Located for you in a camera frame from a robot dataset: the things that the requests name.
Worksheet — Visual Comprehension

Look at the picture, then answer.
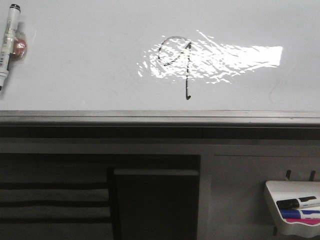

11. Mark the orange taped gripper finger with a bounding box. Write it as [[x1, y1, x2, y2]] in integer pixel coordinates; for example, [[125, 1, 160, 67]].
[[11, 31, 28, 60]]

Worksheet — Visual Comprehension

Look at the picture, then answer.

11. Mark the white whiteboard marker black cap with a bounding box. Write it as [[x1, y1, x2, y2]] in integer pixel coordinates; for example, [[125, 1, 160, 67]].
[[0, 3, 21, 90]]

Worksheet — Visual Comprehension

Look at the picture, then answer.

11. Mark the grey black striped shelf panel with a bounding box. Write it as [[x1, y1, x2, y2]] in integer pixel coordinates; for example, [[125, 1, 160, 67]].
[[0, 181, 120, 240]]

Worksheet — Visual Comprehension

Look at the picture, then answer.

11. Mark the dark cabinet box white top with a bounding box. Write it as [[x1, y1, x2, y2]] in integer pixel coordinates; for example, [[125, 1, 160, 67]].
[[115, 169, 200, 240]]

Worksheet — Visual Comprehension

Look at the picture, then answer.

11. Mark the black tray hook left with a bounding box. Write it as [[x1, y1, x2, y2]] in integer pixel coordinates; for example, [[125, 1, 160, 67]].
[[285, 170, 292, 181]]

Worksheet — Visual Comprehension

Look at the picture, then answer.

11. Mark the black tray hook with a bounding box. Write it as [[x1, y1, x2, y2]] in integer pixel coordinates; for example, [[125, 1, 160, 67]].
[[285, 170, 292, 181], [308, 170, 316, 182]]

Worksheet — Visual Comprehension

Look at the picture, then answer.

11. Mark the blue marker in tray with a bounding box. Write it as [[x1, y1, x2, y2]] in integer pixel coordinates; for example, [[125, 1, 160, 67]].
[[280, 209, 320, 220]]

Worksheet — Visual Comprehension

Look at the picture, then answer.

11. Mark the black tray hook right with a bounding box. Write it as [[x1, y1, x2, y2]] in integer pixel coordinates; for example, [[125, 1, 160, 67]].
[[308, 170, 316, 182]]

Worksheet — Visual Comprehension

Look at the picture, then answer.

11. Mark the black marker in tray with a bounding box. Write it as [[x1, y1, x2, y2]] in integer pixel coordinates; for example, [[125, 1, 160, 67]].
[[276, 196, 320, 210]]

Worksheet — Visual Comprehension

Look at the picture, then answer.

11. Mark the pink marker in tray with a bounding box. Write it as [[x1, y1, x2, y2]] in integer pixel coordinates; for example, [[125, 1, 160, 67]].
[[283, 218, 320, 226]]

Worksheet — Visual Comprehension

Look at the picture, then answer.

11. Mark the white whiteboard with metal frame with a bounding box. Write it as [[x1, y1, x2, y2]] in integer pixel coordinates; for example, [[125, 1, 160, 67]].
[[0, 0, 320, 126]]

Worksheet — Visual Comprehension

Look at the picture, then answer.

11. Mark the white wall-mounted marker tray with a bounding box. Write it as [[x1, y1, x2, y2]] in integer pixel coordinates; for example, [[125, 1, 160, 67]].
[[264, 180, 320, 239]]

